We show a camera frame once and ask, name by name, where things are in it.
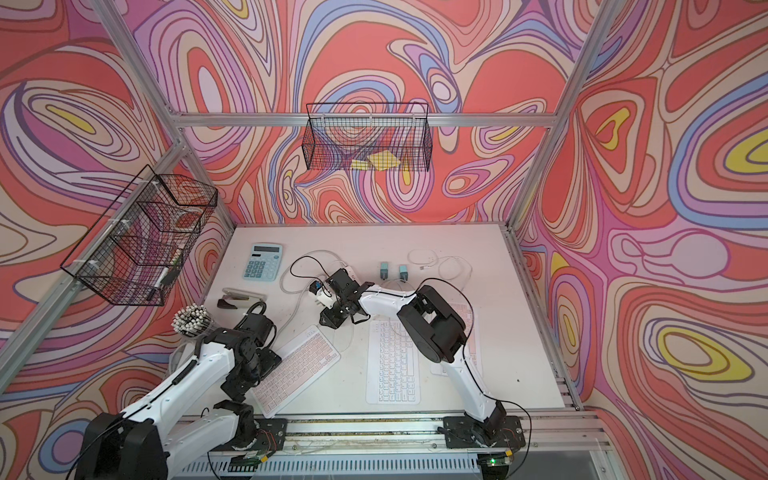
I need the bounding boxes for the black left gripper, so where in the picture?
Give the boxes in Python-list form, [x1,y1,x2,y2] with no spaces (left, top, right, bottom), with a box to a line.
[226,344,284,404]

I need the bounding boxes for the pink keyboard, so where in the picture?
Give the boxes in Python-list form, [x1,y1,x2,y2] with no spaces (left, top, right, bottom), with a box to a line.
[252,326,341,418]
[449,301,483,374]

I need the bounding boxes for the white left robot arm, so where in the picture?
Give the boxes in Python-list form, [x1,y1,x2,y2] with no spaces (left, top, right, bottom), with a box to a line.
[67,302,282,479]

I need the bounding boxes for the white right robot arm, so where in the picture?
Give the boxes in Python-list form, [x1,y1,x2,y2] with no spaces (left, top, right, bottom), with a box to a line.
[308,268,507,447]

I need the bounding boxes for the middle white keyboard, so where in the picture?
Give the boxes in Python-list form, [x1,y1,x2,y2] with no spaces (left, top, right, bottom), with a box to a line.
[366,320,421,405]

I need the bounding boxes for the black stapler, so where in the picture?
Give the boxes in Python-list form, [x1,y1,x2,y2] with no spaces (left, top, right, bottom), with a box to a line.
[217,287,267,310]

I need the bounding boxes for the clear cup of pens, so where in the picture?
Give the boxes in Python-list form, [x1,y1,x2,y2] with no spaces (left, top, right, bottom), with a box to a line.
[171,304,215,339]

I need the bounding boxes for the light blue calculator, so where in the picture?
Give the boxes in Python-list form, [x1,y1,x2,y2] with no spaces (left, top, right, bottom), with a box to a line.
[243,243,283,282]

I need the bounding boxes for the marker in left basket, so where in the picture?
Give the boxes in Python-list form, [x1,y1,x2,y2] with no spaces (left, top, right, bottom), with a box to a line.
[146,266,177,304]

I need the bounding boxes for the yellow sticky notes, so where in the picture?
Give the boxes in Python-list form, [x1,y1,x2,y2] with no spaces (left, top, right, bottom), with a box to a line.
[349,150,401,171]

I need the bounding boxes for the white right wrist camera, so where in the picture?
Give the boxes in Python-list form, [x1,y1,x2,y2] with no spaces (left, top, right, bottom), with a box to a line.
[308,279,337,308]

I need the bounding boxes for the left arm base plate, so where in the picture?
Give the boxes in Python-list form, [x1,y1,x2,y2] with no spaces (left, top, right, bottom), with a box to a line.
[212,418,288,454]

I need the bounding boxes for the left wall wire basket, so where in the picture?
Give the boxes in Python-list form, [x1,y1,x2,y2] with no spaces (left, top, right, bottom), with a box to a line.
[60,166,218,306]

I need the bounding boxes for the wall wire basket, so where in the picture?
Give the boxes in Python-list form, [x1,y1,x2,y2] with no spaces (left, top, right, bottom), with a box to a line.
[301,101,433,172]
[60,166,218,306]

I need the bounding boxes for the back wall wire basket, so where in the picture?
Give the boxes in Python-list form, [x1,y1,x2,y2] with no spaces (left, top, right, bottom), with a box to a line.
[301,101,433,172]

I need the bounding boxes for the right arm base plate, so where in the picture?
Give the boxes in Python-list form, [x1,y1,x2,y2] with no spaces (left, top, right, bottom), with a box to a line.
[437,416,527,452]

